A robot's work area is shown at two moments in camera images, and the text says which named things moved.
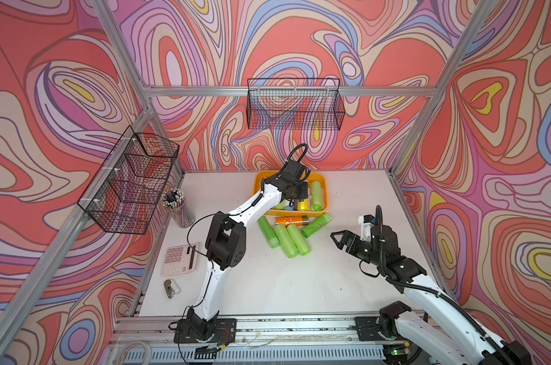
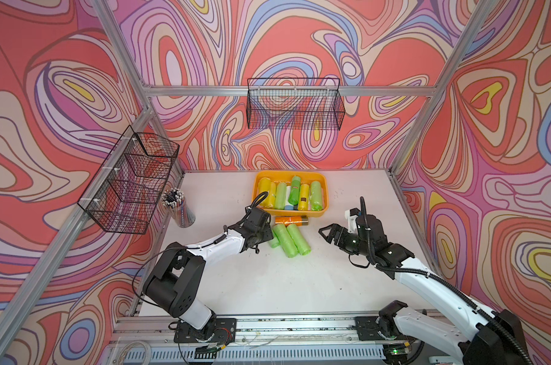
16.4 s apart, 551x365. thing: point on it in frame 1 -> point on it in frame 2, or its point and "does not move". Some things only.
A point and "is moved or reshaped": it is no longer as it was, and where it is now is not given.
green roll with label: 320,221 is moved or reshaped
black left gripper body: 300,191 -> 265,235
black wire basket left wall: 126,189 does not move
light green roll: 316,196 does not move
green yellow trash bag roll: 304,206 does not move
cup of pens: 173,199 does not move
